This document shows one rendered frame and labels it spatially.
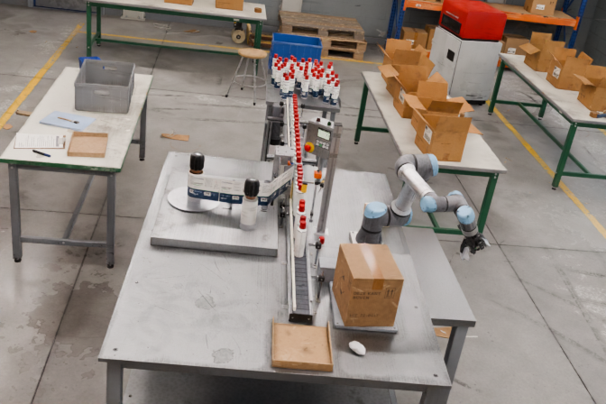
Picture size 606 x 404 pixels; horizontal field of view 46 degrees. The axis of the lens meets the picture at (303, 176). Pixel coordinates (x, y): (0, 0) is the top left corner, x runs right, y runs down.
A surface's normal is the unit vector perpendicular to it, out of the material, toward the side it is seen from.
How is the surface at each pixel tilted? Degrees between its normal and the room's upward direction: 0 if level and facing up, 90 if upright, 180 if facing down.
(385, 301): 90
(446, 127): 100
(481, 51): 90
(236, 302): 0
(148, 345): 0
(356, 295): 90
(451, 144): 91
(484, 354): 0
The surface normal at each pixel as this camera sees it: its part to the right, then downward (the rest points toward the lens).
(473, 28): 0.27, 0.45
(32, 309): 0.13, -0.89
